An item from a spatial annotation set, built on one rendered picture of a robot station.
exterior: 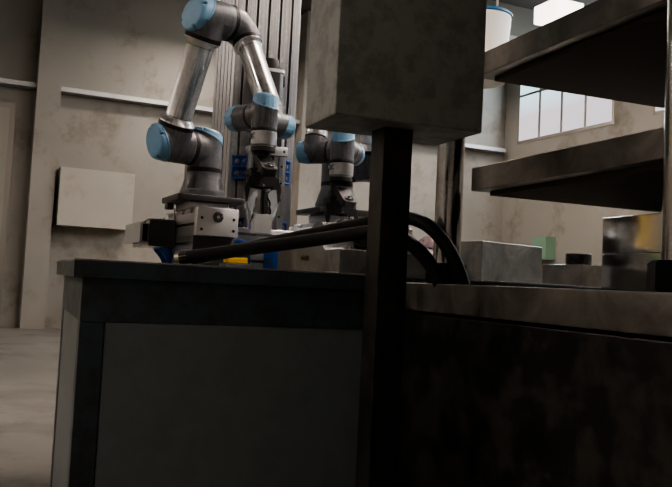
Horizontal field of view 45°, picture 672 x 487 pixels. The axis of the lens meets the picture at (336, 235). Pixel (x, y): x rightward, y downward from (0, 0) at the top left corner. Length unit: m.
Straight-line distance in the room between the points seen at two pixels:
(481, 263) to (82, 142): 9.78
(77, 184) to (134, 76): 1.80
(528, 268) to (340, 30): 1.14
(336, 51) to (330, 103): 0.09
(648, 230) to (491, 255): 0.52
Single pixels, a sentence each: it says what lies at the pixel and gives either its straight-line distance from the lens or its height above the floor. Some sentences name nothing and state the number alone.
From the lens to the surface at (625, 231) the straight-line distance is 1.95.
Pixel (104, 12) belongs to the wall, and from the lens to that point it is 12.12.
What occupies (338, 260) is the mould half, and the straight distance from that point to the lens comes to 1.99.
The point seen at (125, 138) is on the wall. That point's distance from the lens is 11.79.
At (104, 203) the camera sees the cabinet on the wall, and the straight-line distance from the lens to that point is 11.31.
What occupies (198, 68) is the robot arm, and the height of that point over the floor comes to 1.43.
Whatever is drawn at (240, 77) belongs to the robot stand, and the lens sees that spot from 3.02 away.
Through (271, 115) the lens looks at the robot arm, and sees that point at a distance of 2.32.
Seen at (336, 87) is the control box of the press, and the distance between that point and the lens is 1.45.
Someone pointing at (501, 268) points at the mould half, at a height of 0.84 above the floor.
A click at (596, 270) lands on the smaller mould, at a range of 2.60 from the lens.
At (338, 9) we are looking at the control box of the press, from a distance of 1.49.
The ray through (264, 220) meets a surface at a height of 0.94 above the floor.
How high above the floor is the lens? 0.77
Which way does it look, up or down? 3 degrees up
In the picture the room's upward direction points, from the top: 3 degrees clockwise
